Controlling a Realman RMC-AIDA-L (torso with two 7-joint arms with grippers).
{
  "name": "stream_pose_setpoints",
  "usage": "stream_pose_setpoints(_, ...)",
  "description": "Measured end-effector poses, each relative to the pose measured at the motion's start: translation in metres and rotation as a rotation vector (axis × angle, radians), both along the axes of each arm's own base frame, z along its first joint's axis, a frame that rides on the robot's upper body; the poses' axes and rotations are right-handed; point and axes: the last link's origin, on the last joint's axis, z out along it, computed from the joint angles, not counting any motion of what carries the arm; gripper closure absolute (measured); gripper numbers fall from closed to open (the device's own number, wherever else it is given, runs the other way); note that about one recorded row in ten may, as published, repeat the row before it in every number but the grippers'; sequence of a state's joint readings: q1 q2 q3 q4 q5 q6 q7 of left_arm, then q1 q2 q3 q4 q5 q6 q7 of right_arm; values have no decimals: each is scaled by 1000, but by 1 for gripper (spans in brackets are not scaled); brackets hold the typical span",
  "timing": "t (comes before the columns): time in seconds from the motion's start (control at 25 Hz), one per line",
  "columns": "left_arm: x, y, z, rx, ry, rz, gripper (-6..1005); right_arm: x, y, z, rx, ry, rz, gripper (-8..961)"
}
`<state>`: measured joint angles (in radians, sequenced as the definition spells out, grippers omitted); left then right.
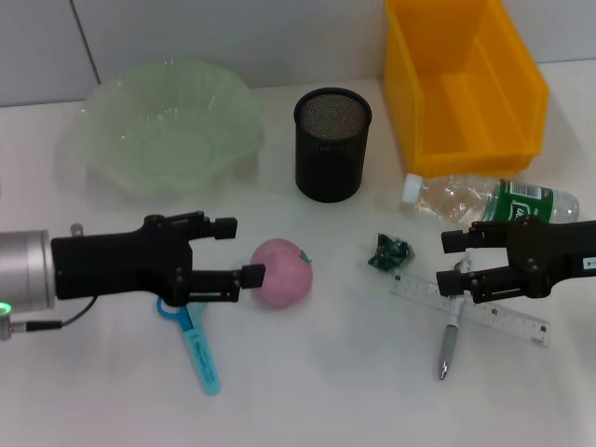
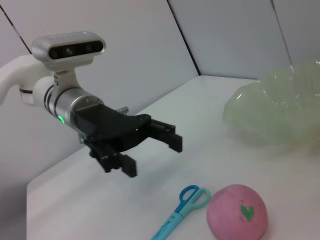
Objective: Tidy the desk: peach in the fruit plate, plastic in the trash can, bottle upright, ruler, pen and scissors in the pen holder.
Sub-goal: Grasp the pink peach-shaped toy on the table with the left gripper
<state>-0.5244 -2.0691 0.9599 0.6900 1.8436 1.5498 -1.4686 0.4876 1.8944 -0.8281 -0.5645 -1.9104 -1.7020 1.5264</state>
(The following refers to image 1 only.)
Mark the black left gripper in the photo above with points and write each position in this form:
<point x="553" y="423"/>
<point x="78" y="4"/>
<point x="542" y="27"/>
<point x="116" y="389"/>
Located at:
<point x="116" y="265"/>

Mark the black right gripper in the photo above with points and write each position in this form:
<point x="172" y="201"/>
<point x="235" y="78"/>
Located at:
<point x="545" y="261"/>

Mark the clear bottle with green label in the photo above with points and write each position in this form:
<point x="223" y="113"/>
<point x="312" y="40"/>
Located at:
<point x="456" y="198"/>

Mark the pink peach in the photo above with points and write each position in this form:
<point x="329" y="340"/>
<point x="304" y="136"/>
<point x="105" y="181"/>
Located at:
<point x="281" y="274"/>

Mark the green plastic wrapper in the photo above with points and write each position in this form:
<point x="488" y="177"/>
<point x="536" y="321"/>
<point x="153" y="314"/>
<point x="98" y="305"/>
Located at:
<point x="388" y="253"/>

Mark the transparent plastic ruler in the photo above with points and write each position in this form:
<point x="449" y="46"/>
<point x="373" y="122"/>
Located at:
<point x="419" y="291"/>

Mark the grey ballpoint pen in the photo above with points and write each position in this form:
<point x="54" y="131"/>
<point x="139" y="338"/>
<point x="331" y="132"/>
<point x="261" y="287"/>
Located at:
<point x="449" y="335"/>

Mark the blue scissors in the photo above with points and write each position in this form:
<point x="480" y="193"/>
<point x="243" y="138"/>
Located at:
<point x="202" y="354"/>

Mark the green glass fruit plate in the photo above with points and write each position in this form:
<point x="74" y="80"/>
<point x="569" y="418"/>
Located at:
<point x="163" y="135"/>

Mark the black mesh pen holder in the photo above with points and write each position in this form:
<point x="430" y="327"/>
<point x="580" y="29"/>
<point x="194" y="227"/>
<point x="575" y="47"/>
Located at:
<point x="331" y="153"/>

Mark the yellow plastic bin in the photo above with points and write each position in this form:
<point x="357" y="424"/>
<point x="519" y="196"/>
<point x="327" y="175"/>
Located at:
<point x="465" y="84"/>

